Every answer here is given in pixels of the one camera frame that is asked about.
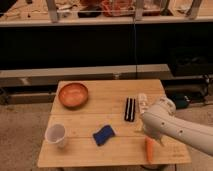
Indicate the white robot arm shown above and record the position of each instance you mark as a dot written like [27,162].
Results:
[159,120]

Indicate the black rectangular case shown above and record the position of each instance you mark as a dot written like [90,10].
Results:
[130,110]

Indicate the orange wooden bowl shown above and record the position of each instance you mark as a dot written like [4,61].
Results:
[73,95]

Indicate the white tube bottle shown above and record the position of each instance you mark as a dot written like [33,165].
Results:
[142,102]

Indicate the wooden table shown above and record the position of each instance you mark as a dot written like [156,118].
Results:
[106,106]

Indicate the blue sponge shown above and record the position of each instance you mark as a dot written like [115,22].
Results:
[103,135]

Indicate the white plastic cup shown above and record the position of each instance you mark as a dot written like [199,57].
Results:
[56,135]

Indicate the dark bag on floor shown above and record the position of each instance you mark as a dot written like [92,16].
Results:
[180,100]

